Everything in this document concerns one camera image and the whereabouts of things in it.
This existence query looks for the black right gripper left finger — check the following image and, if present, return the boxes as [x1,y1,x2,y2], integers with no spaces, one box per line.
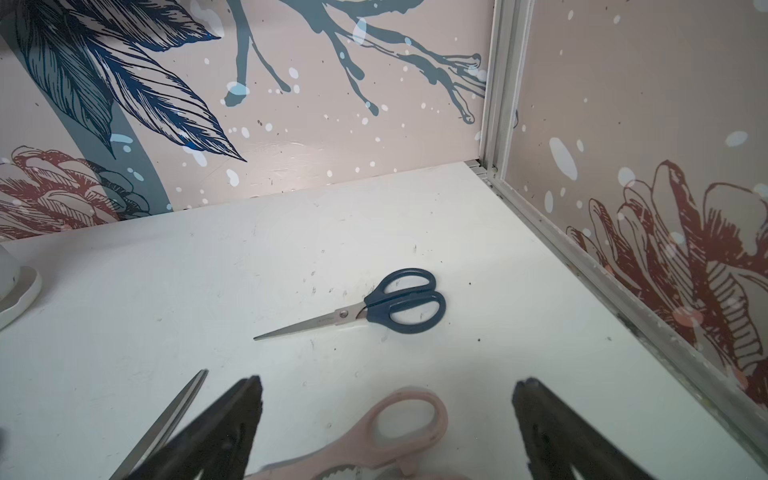
[127,376,263,480]

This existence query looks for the blue handled scissors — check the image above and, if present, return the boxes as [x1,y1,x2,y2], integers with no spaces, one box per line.
[253,267,447,341]

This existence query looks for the white utensil holder cup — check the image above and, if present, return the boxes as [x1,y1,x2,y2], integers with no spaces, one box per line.
[0,247,43,330]

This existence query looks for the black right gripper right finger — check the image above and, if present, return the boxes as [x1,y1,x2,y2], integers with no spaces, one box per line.
[512,377,653,480]

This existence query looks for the black scissors with steel blades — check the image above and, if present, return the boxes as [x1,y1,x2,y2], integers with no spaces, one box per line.
[109,369,209,480]

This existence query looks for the pink handled scissors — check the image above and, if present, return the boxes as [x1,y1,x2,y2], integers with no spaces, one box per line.
[247,389,464,479]

